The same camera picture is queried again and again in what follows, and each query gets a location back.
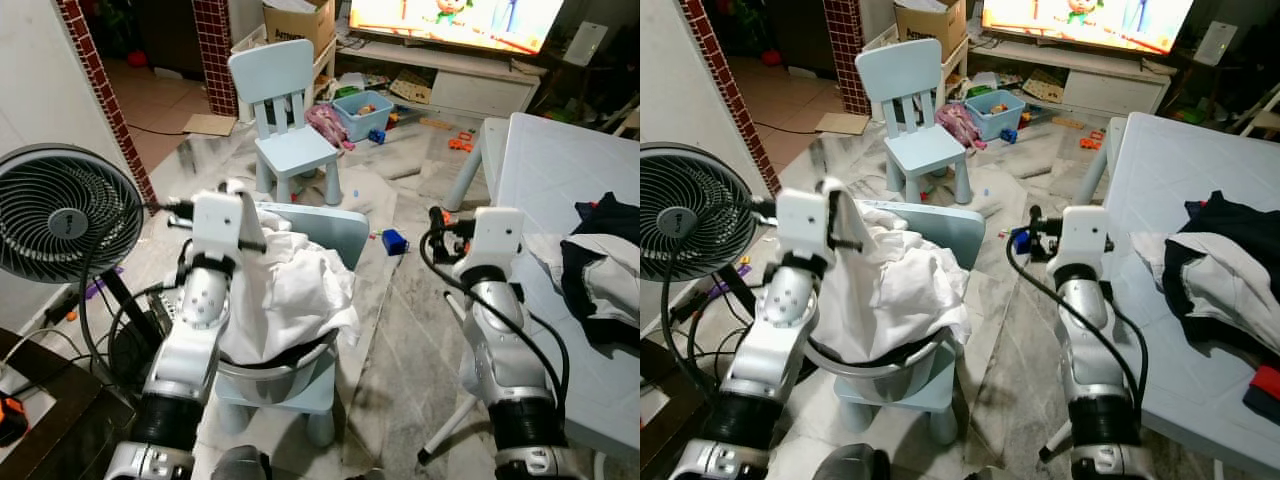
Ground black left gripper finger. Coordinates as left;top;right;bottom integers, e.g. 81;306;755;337
238;191;268;243
828;184;863;241

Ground large white garment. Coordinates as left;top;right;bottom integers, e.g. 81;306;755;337
808;177;973;367
213;177;362;367

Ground flat cardboard sheet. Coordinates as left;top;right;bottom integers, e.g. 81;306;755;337
815;112;871;137
180;112;240;138

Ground blue toy bin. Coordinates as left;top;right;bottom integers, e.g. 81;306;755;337
964;89;1028;143
331;89;395;143

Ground pink toy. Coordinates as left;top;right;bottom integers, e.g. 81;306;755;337
304;102;354;153
934;102;987;153

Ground white folding table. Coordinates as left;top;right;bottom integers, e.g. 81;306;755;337
418;112;641;467
1038;112;1280;467

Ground white television cabinet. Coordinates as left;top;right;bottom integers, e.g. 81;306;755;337
965;40;1179;119
335;40;549;123

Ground grey metal basin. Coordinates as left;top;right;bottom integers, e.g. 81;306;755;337
213;328;343;407
803;332;958;407

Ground purple toy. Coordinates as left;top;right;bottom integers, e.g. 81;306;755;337
706;262;753;301
84;264;127;301

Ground black standing fan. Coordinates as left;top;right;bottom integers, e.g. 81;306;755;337
640;143;793;326
0;143;163;351

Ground pale grey white garment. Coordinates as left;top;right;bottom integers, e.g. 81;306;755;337
524;230;641;333
1128;230;1280;336

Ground television screen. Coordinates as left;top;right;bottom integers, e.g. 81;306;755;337
978;0;1198;57
347;0;567;57

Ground brown cardboard box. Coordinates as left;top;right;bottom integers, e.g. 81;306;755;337
892;0;970;61
262;0;338;61

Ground white router box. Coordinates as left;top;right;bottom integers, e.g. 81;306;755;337
1195;21;1240;67
574;21;610;67

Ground dark wooden table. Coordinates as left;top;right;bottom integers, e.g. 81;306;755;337
0;328;138;480
640;380;701;480

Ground blue folded garment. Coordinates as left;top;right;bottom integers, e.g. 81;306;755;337
1242;385;1280;427

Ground orange black tool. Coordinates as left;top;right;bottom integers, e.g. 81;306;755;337
0;394;31;448

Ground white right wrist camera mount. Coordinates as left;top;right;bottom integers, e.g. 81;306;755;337
1058;204;1113;283
469;206;527;288

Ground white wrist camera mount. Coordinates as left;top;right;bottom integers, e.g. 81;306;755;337
776;188;837;265
190;190;248;265
1058;204;1113;283
469;206;527;288

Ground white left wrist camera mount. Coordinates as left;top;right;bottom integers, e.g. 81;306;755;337
776;188;837;265
190;190;248;265

